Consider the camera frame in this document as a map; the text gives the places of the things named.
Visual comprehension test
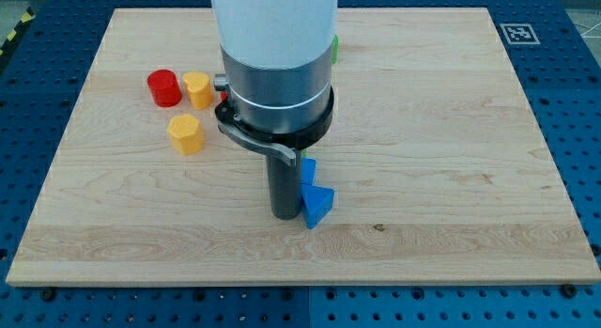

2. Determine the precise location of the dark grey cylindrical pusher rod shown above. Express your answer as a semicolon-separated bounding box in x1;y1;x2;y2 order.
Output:
266;152;301;220

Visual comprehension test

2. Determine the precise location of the black clamp ring with lever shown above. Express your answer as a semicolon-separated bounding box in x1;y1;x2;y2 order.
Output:
215;86;334;166

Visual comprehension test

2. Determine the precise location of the blue triangle block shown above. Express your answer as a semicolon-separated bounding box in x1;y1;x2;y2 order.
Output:
301;184;335;229

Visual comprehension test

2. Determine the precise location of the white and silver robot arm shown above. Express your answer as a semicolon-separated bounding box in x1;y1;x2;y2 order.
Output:
210;0;338;220

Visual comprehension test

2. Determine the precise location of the blue cube block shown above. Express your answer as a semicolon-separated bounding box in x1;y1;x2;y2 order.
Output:
300;157;316;185

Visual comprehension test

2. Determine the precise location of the yellow hexagon block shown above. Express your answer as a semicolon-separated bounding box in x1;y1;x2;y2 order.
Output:
167;114;205;155

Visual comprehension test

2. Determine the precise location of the yellow heart block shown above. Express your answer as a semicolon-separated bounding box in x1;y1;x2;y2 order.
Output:
182;71;214;110

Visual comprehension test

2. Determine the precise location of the green block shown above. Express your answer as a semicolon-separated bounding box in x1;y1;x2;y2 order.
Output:
331;35;339;64

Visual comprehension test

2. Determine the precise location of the red cylinder block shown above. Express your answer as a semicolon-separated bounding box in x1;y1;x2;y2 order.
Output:
146;69;182;108

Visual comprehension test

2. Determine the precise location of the light wooden board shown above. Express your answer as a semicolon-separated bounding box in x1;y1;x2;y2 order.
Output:
7;8;600;287

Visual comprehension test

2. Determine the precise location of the white fiducial marker tag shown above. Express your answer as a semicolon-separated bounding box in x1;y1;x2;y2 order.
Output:
501;23;540;45

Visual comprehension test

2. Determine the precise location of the black and yellow hazard tape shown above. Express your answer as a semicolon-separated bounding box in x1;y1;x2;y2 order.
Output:
1;6;36;60

